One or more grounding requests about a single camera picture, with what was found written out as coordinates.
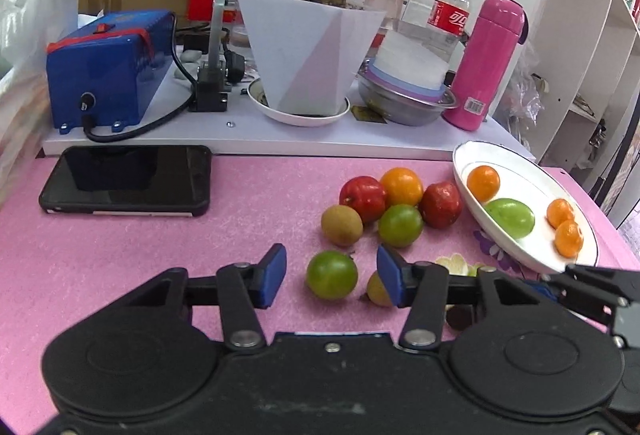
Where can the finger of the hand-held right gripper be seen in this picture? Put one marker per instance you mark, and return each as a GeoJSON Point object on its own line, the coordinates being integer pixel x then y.
{"type": "Point", "coordinates": [590, 292]}

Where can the dark brown round fruit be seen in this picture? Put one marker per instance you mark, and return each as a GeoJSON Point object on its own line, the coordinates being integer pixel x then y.
{"type": "Point", "coordinates": [460, 317]}

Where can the white faceted plant pot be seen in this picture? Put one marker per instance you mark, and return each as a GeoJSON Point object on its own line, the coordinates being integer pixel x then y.
{"type": "Point", "coordinates": [305, 50]}

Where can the large green plum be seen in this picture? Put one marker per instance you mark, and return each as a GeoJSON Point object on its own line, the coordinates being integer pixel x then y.
{"type": "Point", "coordinates": [511, 217]}

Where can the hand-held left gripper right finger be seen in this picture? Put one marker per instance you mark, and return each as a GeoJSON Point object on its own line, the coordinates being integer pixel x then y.
{"type": "Point", "coordinates": [391, 276]}

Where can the white oval plate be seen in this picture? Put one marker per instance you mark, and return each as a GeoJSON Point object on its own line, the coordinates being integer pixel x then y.
{"type": "Point", "coordinates": [530, 185]}

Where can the pink thermos bottle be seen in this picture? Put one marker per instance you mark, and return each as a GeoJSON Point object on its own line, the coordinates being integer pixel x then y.
{"type": "Point", "coordinates": [485, 60]}

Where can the small orange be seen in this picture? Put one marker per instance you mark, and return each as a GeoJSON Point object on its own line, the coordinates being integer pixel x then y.
{"type": "Point", "coordinates": [569, 238]}
{"type": "Point", "coordinates": [560, 212]}

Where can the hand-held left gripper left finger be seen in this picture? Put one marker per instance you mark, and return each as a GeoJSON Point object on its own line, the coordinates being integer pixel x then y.
{"type": "Point", "coordinates": [272, 276]}

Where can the grey metal lever stand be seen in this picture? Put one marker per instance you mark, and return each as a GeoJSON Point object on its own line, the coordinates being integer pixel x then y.
{"type": "Point", "coordinates": [216, 25]}

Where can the pink floral mat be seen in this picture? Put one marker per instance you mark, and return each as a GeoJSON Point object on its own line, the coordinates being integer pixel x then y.
{"type": "Point", "coordinates": [150, 245]}

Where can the white pot saucer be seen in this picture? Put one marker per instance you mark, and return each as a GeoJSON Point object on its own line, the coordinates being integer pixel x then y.
{"type": "Point", "coordinates": [300, 120]}

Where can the brown kiwi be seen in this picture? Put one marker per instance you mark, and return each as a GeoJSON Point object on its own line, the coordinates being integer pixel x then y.
{"type": "Point", "coordinates": [341, 226]}
{"type": "Point", "coordinates": [376, 290]}

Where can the medium orange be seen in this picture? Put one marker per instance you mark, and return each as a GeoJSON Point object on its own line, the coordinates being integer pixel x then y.
{"type": "Point", "coordinates": [483, 182]}

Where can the large orange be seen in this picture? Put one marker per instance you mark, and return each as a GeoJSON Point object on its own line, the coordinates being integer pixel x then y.
{"type": "Point", "coordinates": [401, 186]}

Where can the clear bottle red label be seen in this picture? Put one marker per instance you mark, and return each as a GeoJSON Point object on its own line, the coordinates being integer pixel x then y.
{"type": "Point", "coordinates": [450, 15]}

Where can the white board platform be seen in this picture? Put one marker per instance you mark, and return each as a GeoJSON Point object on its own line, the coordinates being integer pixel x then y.
{"type": "Point", "coordinates": [325, 140]}

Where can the white shelf unit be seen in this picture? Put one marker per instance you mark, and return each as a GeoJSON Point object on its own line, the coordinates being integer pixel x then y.
{"type": "Point", "coordinates": [575, 15]}

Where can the black smartphone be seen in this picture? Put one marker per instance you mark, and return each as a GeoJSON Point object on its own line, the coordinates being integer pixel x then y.
{"type": "Point", "coordinates": [125, 180]}

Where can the translucent plastic bag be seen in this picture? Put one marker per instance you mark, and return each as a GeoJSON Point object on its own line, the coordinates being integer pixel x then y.
{"type": "Point", "coordinates": [30, 5]}

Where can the red apple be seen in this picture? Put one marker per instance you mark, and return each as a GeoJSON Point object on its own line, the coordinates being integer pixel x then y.
{"type": "Point", "coordinates": [441, 204]}
{"type": "Point", "coordinates": [363, 197]}

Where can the crumpled clear plastic wrap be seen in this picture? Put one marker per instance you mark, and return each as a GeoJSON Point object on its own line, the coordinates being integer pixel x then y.
{"type": "Point", "coordinates": [525, 90]}

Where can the black power plug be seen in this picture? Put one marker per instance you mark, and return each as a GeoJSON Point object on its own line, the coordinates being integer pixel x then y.
{"type": "Point", "coordinates": [235, 65]}

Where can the white purple lidded container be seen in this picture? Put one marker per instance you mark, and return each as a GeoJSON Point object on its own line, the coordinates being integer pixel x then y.
{"type": "Point", "coordinates": [410, 60]}

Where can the steel bowl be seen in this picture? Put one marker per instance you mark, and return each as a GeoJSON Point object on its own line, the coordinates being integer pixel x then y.
{"type": "Point", "coordinates": [400, 109]}

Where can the blue machine box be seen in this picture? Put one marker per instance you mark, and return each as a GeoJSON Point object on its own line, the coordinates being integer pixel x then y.
{"type": "Point", "coordinates": [105, 70]}

